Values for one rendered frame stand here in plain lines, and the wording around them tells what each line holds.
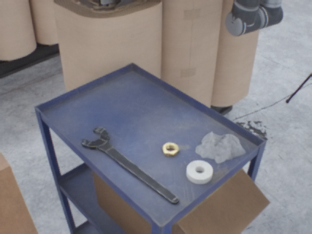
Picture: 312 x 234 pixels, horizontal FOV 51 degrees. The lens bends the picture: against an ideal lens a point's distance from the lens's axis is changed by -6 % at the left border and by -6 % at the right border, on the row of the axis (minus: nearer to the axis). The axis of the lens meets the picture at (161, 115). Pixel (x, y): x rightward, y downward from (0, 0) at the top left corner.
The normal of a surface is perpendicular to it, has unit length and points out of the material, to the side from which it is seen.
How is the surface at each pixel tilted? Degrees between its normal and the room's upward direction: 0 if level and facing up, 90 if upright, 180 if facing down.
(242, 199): 26
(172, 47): 90
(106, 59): 90
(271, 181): 0
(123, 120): 0
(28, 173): 0
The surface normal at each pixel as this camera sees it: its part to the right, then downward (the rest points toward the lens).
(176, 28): -0.09, 0.62
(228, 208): 0.32, -0.51
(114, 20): 0.30, 0.59
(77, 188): 0.02, -0.79
